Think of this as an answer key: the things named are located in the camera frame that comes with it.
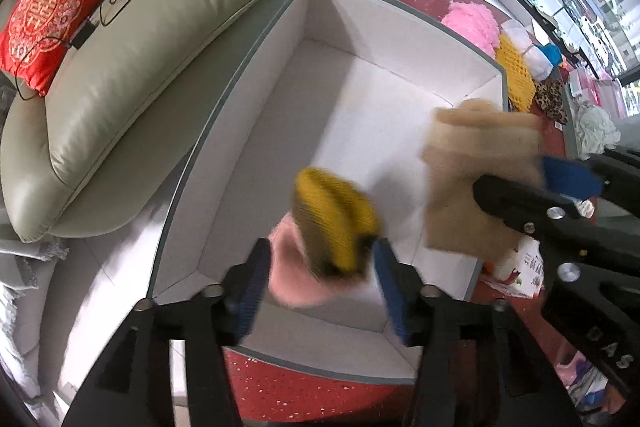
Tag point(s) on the blue fluffy cloth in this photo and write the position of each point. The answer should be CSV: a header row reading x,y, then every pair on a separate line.
x,y
552,54

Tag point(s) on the red embroidered cushion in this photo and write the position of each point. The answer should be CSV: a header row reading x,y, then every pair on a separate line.
x,y
45,17

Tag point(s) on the yellow knit cloth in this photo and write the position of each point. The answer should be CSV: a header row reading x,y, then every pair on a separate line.
x,y
330,207

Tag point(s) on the beige soft cloth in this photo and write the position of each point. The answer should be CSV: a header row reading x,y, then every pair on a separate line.
x,y
465,167

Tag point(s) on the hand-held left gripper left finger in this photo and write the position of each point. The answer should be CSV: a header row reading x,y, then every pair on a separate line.
x,y
250,292

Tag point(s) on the grey fringed blanket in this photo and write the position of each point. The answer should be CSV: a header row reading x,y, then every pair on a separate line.
x,y
25,307

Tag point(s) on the grey-green leather sofa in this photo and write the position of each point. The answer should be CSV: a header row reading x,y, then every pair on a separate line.
x,y
150,57

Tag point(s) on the pink translucent bag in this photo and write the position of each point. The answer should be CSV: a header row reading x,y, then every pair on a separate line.
x,y
597,92

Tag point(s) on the pale pink soft cloth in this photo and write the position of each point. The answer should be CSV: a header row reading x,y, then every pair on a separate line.
x,y
295,277

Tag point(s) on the white crumpled cloth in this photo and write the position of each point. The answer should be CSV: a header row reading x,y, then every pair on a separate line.
x,y
595,129

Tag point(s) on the white rolled cloth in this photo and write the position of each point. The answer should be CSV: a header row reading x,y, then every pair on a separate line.
x,y
537,59

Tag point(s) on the leopard print cloth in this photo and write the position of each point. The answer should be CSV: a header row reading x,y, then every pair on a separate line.
x,y
552,99

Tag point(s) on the pink fluffy plush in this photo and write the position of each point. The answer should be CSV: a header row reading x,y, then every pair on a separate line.
x,y
472,24

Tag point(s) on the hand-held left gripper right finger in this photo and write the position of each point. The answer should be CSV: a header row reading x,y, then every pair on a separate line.
x,y
390,287

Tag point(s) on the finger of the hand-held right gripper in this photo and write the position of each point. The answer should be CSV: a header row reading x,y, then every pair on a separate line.
x,y
515,202
570,179

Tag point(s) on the yellow mesh sponge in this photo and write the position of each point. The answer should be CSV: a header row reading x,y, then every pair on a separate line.
x,y
515,72

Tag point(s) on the white storage box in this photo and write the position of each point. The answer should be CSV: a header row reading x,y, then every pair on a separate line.
x,y
325,107

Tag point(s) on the orange printed tissue pack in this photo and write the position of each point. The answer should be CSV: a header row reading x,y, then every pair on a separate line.
x,y
520,267

